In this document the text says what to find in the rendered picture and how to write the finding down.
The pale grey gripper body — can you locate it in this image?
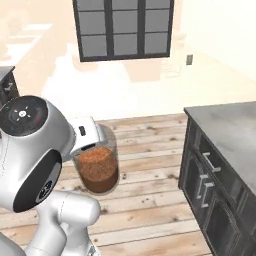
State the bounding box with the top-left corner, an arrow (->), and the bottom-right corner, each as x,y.
94,122 -> 110,149

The glass jar with brown contents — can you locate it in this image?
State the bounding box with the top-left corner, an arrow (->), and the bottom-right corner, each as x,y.
71,122 -> 120,195

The dark grey cabinet door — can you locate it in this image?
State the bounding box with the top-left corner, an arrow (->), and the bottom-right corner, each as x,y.
203,193 -> 242,256
181,150 -> 208,214

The dark grey counter cabinet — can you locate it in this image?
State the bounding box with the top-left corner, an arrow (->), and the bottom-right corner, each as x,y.
0,65 -> 21,111

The dark grey island cabinet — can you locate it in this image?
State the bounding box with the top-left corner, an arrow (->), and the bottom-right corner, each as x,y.
178,101 -> 256,256

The dark framed window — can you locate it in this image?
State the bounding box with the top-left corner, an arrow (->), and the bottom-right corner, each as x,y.
72,0 -> 175,63

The dark grey drawer front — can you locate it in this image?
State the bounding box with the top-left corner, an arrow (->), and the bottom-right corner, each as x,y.
195,130 -> 249,204

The silver cabinet handle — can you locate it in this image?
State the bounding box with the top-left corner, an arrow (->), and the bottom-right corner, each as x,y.
2,82 -> 14,93

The silver door handle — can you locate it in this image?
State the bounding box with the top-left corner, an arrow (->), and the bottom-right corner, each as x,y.
195,173 -> 210,200
200,181 -> 216,209

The silver drawer handle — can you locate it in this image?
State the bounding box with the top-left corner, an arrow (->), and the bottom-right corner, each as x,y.
202,151 -> 222,174

